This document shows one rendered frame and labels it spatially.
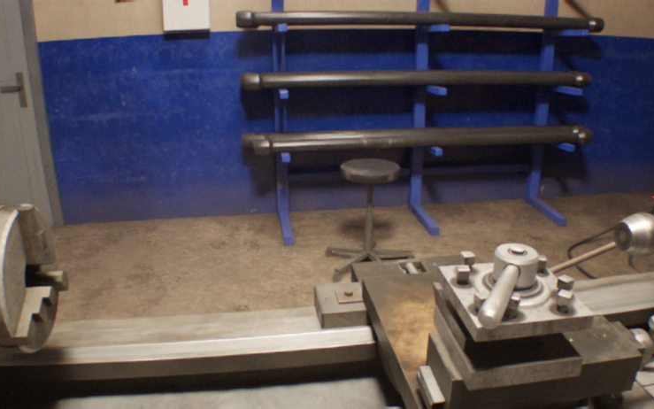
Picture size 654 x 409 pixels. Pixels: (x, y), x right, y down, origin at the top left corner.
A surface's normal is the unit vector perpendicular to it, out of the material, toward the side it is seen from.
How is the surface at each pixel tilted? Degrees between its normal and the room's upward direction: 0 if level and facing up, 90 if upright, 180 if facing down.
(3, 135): 90
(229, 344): 49
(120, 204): 90
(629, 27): 90
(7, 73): 90
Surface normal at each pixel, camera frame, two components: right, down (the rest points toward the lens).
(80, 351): 0.11, -0.36
